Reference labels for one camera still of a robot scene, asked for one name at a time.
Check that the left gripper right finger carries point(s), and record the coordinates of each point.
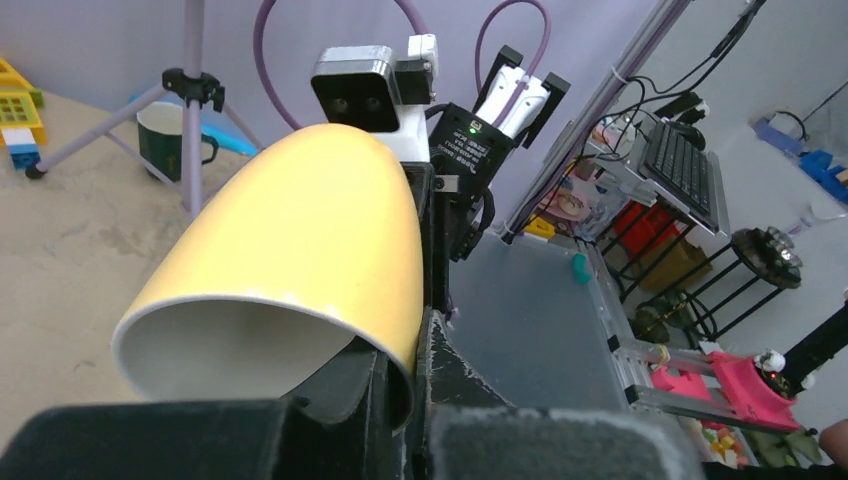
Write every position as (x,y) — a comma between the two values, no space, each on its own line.
(469,431)

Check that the black keyboard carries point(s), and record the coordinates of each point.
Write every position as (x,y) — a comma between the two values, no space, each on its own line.
(690,178)

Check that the black metal stool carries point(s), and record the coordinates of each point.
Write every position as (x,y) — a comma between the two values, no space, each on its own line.
(717,292)

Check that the yellow mug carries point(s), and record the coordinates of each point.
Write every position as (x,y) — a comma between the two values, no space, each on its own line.
(314,243)

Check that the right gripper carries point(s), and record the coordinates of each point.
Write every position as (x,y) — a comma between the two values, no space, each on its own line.
(471,150)

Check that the pink plastic fixture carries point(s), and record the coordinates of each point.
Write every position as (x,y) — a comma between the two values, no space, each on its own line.
(749,392)

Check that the dark green mug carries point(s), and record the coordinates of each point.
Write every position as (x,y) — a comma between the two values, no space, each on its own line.
(160,136)

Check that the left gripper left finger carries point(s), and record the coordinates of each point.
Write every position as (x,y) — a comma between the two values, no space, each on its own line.
(337,424)

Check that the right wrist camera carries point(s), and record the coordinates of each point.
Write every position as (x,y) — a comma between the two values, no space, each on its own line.
(373,89)

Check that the tripod stand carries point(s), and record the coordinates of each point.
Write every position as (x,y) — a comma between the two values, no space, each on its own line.
(195,88)

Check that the aluminium frame post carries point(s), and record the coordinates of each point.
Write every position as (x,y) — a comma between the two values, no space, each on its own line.
(650,33)

